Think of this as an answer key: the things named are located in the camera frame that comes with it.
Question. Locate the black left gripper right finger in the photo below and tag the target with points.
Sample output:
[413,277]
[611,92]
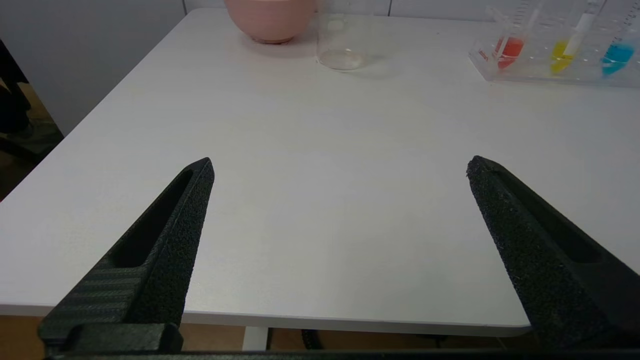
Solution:
[545,270]

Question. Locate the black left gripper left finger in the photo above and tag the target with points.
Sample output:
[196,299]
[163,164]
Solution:
[160,260]

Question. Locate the yellow pigment test tube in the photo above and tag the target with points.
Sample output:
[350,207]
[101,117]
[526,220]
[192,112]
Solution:
[562,55]

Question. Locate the red pigment test tube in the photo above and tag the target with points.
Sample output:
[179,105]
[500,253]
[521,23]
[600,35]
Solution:
[510,50]

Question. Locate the clear acrylic test tube rack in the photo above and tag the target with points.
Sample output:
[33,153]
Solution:
[537,70]

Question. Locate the blue pigment test tube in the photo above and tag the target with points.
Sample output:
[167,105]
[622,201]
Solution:
[617,56]

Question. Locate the clear glass beaker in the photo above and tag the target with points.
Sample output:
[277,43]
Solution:
[344,50]

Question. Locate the white table leg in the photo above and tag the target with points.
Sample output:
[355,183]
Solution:
[256,339]

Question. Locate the black chair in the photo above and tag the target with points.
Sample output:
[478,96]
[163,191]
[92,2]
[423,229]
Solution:
[12,100]

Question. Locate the pink plastic bowl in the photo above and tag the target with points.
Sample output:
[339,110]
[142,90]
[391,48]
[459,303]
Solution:
[270,20]

